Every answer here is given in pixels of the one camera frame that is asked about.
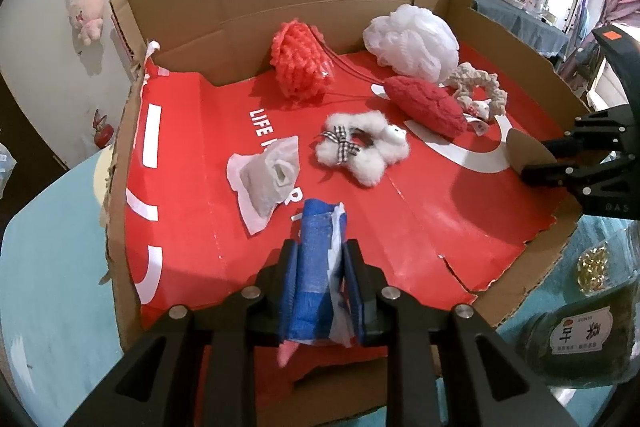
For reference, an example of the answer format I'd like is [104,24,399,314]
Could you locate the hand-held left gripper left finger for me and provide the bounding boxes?
[65,237,301,427]

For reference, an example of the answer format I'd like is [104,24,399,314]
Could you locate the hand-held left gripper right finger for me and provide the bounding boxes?
[341,239,571,427]

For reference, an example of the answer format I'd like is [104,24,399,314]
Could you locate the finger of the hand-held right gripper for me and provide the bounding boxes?
[520,151,639,190]
[541,103,639,160]

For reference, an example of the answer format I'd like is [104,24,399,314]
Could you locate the blue tissue pack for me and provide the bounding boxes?
[277,198,363,350]

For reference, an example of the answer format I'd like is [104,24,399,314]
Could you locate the cream knitted scrunchie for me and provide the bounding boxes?
[445,62,508,122]

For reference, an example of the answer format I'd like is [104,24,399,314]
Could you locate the grey cloth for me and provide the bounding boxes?
[226,136,301,237]

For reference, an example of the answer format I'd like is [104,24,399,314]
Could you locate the red knitted heart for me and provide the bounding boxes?
[382,76,468,138]

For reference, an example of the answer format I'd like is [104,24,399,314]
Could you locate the white fluffy scrunchie with bow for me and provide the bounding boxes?
[315,109,411,186]

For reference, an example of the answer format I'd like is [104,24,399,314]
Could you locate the small glass jar yellow capsules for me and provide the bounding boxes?
[575,224,640,295]

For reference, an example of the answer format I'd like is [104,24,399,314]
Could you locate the desk with blue cloth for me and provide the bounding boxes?
[472,0,571,70]

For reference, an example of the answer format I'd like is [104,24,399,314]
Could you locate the large glass jar dark leaves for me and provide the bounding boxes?
[520,277,640,390]

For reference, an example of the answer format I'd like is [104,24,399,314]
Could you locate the white mesh bath sponge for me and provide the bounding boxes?
[362,4,460,84]

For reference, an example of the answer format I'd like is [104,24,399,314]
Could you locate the teal fuzzy table cover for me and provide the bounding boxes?
[0,152,640,427]

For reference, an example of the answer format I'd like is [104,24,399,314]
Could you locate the red fluffy pom ball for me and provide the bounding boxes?
[270,21,335,104]

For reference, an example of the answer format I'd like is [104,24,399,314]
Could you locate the dark brown door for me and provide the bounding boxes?
[0,72,71,233]

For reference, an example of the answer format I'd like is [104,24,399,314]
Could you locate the pink plush toy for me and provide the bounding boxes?
[66,0,106,46]

